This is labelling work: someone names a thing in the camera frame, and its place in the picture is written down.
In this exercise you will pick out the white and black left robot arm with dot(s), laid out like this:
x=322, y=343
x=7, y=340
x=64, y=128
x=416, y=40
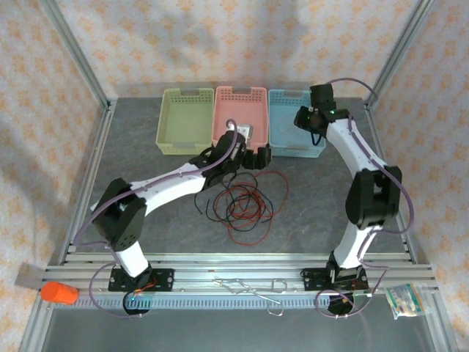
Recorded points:
x=172, y=183

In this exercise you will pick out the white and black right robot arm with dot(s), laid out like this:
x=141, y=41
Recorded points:
x=344, y=146

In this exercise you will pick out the light blue perforated plastic basket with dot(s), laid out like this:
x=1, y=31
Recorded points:
x=282, y=117

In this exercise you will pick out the pink perforated plastic basket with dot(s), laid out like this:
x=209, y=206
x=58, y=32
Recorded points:
x=223, y=110

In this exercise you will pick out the light green perforated plastic basket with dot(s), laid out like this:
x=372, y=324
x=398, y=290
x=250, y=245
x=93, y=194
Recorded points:
x=183, y=121

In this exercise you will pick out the aluminium mounting rails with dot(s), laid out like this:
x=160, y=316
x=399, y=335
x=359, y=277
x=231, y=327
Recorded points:
x=238, y=269

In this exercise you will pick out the clear plastic bag packet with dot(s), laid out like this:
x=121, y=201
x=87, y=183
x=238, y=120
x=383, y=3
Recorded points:
x=405, y=300

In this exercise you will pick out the orange plastic cup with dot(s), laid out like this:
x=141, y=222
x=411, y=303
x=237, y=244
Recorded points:
x=58, y=292

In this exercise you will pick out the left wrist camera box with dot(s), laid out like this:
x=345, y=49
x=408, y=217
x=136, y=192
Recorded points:
x=244, y=132

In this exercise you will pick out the aluminium side rail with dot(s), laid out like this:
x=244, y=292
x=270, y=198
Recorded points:
x=373, y=124
x=89, y=176

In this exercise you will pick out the aluminium frame post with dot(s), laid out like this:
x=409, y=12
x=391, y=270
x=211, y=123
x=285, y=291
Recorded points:
x=73, y=47
x=399, y=47

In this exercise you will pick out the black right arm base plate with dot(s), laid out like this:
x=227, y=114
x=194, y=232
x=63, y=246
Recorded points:
x=311, y=280

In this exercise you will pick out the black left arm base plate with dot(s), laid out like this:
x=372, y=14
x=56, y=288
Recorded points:
x=165, y=280

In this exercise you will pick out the aluminium frame leg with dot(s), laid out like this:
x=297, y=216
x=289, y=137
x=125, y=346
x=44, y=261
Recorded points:
x=443, y=322
x=36, y=322

